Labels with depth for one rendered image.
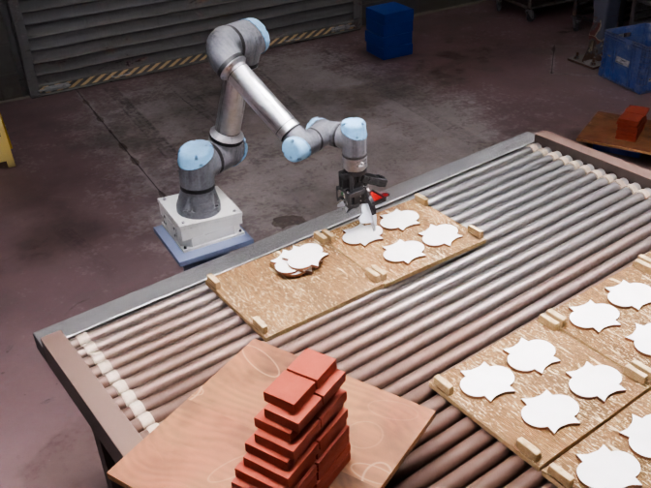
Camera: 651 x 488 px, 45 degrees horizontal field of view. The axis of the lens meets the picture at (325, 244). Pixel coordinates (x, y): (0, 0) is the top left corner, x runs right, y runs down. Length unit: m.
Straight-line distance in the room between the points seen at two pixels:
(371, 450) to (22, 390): 2.24
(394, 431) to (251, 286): 0.80
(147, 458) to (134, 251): 2.76
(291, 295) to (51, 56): 4.77
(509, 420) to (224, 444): 0.66
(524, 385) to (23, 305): 2.80
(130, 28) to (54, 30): 0.61
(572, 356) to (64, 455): 2.01
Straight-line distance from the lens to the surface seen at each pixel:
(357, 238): 2.50
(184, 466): 1.69
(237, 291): 2.31
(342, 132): 2.32
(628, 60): 6.47
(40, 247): 4.63
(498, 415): 1.92
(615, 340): 2.19
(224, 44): 2.37
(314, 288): 2.30
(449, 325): 2.19
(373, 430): 1.71
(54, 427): 3.42
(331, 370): 1.47
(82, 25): 6.78
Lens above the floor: 2.27
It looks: 32 degrees down
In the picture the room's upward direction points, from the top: 3 degrees counter-clockwise
